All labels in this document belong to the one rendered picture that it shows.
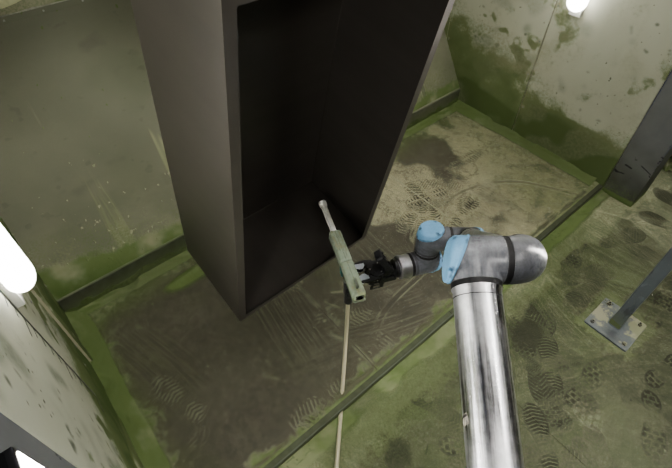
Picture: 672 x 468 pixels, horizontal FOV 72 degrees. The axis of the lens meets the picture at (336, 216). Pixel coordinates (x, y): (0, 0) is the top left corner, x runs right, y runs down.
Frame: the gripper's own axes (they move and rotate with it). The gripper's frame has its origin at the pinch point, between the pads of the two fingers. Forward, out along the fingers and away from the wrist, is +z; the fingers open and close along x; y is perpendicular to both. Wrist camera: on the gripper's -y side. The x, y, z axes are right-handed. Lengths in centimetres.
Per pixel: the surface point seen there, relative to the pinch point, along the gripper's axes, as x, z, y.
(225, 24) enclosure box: -24, 32, -105
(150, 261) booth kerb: 63, 76, 44
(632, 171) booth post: 43, -181, 26
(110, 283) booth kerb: 55, 94, 45
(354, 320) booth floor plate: 8.5, -9.4, 48.2
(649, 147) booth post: 43, -181, 8
